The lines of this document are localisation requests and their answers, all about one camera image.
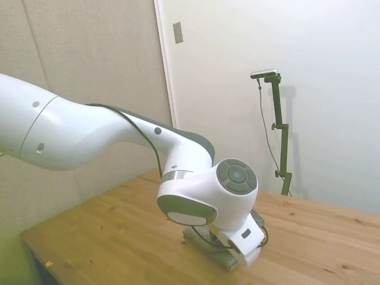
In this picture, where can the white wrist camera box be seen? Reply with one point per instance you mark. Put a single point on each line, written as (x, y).
(237, 241)

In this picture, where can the white vertical door trim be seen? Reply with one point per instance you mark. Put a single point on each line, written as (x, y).
(167, 74)

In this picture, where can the grey wall plate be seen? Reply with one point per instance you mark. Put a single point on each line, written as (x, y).
(178, 32)

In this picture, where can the small orange scrap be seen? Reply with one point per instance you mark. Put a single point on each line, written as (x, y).
(49, 263)

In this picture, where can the silver camera on stand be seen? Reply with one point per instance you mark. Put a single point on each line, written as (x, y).
(264, 73)

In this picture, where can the dark green camera stand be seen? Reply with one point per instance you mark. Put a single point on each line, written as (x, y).
(280, 124)

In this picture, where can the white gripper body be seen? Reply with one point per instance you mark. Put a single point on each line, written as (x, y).
(251, 257)

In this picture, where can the grey towel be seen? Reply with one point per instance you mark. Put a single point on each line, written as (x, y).
(226, 261)

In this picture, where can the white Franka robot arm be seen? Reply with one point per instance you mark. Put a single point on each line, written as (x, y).
(89, 133)

